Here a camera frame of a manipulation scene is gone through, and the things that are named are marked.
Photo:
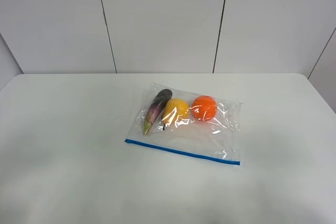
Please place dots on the clear zip file bag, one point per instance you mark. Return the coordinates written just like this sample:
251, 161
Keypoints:
215, 140

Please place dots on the purple toy eggplant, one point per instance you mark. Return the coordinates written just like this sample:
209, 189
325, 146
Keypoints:
157, 106

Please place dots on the yellow toy pear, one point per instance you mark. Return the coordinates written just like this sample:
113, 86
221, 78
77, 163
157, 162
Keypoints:
176, 111

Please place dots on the orange toy fruit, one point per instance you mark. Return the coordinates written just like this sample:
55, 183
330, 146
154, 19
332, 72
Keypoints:
204, 108

